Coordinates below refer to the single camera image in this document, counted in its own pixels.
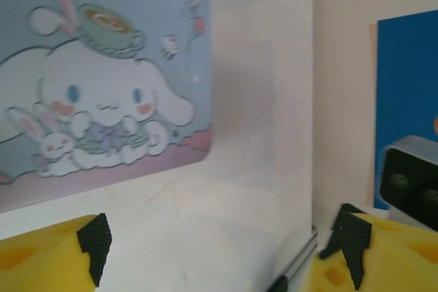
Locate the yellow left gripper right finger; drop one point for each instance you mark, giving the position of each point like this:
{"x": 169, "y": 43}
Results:
{"x": 393, "y": 261}

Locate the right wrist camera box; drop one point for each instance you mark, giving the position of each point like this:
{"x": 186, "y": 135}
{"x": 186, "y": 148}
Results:
{"x": 410, "y": 175}

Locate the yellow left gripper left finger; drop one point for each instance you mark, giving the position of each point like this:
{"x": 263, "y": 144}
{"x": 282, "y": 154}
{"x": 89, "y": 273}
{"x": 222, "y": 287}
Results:
{"x": 41, "y": 261}

